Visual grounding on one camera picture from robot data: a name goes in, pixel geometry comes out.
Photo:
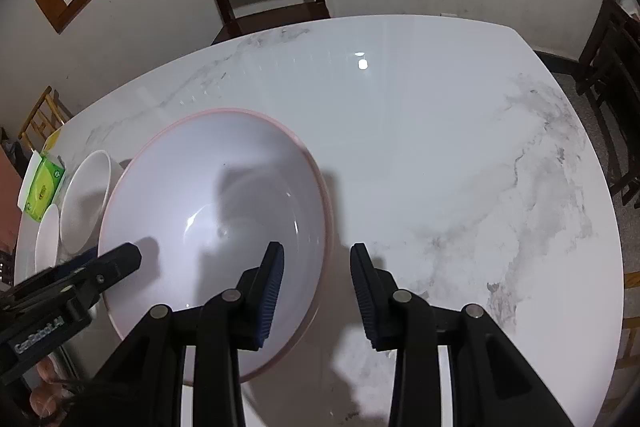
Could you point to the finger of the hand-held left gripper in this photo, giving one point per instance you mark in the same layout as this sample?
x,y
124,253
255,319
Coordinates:
x,y
115,264
77,264

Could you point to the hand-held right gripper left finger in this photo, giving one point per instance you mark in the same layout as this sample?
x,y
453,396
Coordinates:
x,y
267,302

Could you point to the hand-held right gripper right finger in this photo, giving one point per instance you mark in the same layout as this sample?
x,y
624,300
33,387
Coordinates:
x,y
365,302

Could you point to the white ribbed bowl pink base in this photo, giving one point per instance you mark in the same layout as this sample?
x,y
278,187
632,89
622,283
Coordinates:
x,y
46,239

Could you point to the white ribbed bowl blue print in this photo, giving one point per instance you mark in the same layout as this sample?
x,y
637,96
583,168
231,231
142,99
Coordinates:
x,y
85,202

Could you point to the pink bowl white inside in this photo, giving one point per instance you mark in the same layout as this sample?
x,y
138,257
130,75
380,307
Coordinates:
x,y
240,167

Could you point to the person's left hand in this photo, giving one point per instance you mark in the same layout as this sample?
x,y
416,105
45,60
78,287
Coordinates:
x,y
47,399

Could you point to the green tissue box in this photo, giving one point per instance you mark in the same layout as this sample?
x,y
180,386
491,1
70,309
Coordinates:
x,y
42,189

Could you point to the orange cloth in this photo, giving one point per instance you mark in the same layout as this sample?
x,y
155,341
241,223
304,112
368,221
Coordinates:
x,y
6,207

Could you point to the small yellow sticker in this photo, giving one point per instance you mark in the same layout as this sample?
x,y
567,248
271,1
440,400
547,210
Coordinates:
x,y
52,138

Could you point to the yellow bamboo chair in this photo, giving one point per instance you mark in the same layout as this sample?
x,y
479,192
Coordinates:
x,y
35,114

